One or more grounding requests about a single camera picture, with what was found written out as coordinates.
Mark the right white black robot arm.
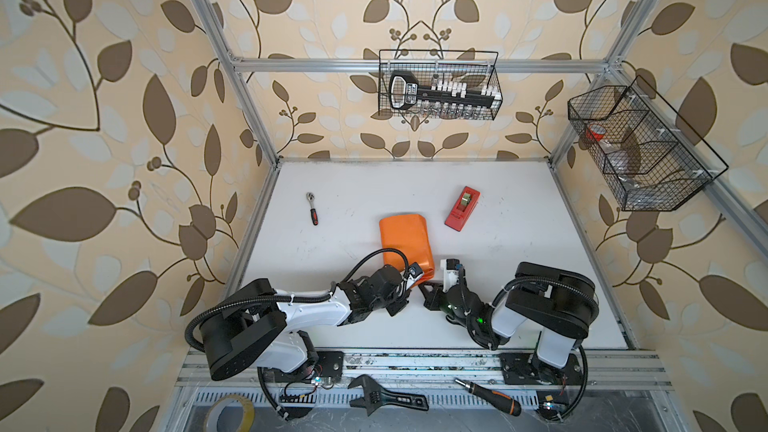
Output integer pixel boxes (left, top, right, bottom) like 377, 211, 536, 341
419, 259, 600, 370

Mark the black wire basket wall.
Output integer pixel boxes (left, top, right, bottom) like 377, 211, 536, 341
568, 75, 728, 212
378, 48, 504, 121

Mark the black orange screwdriver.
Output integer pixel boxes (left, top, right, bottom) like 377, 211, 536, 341
454, 378, 522, 417

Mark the black socket set holder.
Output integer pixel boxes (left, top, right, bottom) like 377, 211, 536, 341
384, 70, 503, 113

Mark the black wire basket right wall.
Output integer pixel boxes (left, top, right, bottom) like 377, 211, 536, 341
568, 75, 728, 212

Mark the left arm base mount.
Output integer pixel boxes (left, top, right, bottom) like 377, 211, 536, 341
264, 351, 345, 387

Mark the black adjustable wrench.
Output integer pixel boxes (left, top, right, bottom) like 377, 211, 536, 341
348, 374, 430, 416

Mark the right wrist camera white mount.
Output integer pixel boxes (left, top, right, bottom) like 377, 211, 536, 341
440, 258, 468, 293

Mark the yellow orange wrapping paper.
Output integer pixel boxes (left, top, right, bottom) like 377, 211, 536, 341
379, 214, 435, 284

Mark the red cap in basket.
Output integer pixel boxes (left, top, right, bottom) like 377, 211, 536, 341
585, 123, 606, 143

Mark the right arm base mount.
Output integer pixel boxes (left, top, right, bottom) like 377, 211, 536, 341
498, 347, 588, 387

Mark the clear packing tape roll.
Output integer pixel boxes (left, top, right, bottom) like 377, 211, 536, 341
201, 394, 257, 432

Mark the black wire basket back wall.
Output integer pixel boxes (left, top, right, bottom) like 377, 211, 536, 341
378, 48, 504, 121

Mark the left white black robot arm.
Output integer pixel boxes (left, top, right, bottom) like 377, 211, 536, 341
184, 263, 424, 381

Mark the small red-handled ratchet wrench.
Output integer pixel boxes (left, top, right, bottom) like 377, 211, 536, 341
306, 192, 319, 226

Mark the aluminium front rail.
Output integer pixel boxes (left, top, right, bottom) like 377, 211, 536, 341
173, 346, 679, 391

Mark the red tape dispenser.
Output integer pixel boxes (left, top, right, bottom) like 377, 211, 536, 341
444, 186, 481, 232

